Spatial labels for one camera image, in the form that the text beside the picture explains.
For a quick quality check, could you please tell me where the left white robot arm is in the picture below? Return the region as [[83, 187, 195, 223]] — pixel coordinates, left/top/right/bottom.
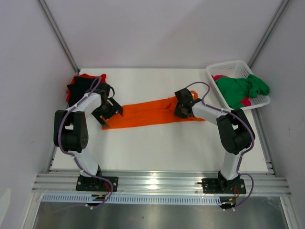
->
[[53, 83, 123, 191]]

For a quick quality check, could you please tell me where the white slotted cable duct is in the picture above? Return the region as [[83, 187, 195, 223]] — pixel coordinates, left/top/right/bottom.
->
[[41, 193, 222, 206]]

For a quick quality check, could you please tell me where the red folded t shirt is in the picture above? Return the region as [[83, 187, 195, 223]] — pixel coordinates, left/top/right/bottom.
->
[[65, 73, 108, 104]]

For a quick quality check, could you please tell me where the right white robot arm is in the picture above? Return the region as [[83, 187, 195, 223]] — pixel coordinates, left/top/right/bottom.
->
[[174, 88, 255, 193]]

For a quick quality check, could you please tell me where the black folded t shirt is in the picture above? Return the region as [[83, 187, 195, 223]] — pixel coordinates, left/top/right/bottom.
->
[[66, 74, 96, 107]]

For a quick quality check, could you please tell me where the orange t shirt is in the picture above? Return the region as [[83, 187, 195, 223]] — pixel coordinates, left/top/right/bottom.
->
[[102, 96, 205, 130]]

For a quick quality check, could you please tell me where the aluminium mounting rail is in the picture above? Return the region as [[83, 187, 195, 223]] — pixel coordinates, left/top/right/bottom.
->
[[32, 170, 292, 197]]

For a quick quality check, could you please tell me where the pink t shirt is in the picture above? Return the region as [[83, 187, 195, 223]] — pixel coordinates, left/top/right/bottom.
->
[[212, 75, 252, 108]]

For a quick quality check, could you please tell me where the green t shirt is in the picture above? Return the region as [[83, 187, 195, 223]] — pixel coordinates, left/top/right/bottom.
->
[[212, 74, 270, 108]]

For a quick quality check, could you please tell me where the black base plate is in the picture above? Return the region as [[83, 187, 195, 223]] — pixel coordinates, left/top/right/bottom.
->
[[197, 177, 246, 194], [76, 167, 119, 192]]

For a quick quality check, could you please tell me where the white plastic basket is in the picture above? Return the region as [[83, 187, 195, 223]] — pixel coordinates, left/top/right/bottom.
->
[[206, 60, 271, 110]]

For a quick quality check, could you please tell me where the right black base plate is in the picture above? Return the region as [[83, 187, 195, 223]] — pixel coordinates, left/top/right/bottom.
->
[[197, 177, 246, 194]]

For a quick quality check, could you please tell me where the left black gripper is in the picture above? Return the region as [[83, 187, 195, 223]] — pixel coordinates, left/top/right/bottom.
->
[[92, 98, 123, 127]]

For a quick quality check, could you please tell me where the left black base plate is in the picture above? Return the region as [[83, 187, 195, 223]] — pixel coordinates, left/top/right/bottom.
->
[[76, 167, 119, 192]]

